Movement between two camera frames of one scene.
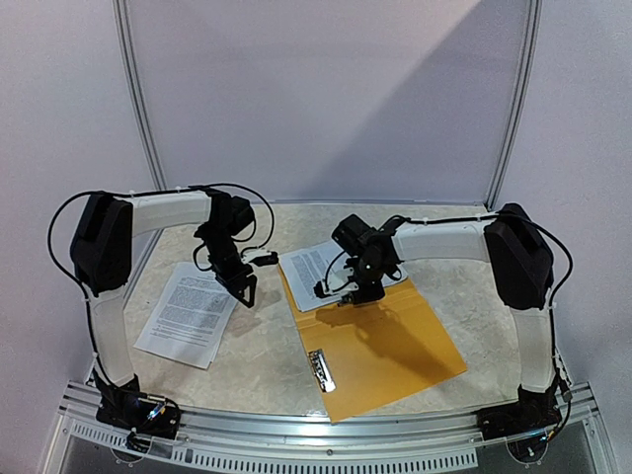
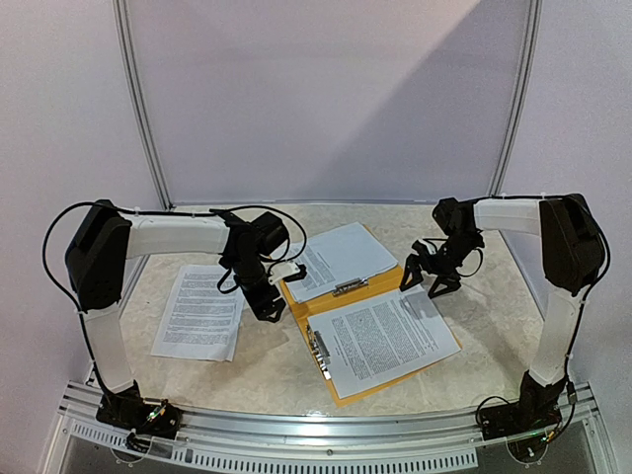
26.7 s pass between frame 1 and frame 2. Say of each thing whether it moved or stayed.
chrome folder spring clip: moved
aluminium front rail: stayed
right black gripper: moved
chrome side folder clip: moved
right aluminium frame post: stayed
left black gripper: moved
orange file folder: moved
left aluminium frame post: stayed
